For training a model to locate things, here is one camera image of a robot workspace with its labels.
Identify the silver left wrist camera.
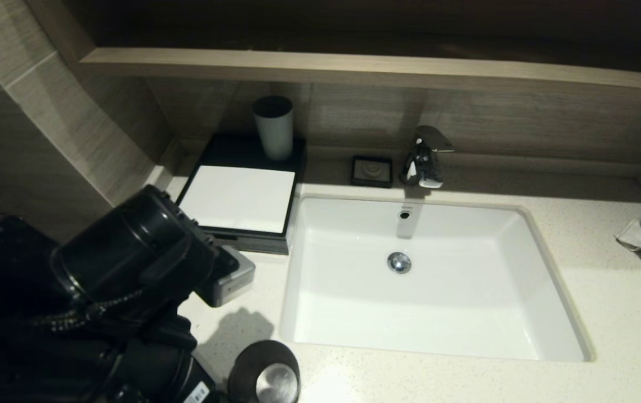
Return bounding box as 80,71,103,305
197,245,256,308

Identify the wooden wall shelf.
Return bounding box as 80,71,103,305
82,49,641,96

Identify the white sink basin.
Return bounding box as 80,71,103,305
279,193,595,362

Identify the chrome drain plug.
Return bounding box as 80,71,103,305
387,252,412,275

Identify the white ribbed mat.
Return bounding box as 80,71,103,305
177,166,296,234

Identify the grey cup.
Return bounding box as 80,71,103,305
252,96,294,162

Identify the black plastic tray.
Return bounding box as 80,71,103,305
208,231,289,256

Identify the black soap dish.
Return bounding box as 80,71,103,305
350,156,394,189

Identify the chrome faucet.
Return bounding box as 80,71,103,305
399,126,454,189

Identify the round black dish metal centre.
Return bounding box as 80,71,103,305
227,339,302,403

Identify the black amenity tray with drawer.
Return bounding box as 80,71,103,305
174,133,307,255

